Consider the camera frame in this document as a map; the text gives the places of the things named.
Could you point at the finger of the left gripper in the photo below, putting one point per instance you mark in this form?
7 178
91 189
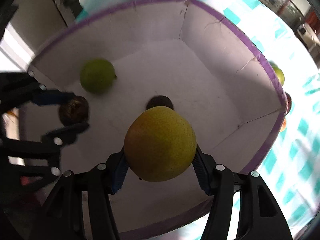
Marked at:
18 88
48 149

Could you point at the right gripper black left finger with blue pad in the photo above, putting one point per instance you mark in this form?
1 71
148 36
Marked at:
78 207

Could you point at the small orange tangerine behind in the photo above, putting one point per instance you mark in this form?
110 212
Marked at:
283 126

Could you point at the large yellow pear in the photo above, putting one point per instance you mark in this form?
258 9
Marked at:
160 145

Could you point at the dark wrinkled passion fruit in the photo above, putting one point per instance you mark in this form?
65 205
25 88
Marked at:
159 100

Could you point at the purple storage box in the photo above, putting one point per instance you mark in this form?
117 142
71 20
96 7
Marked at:
178 109

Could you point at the green round fruit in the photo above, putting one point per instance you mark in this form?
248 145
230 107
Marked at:
97 76

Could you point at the yellow-green apple at back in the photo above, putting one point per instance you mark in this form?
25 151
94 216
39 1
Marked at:
278 72

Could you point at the dark brown round fruit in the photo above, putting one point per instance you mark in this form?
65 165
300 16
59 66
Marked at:
289 103

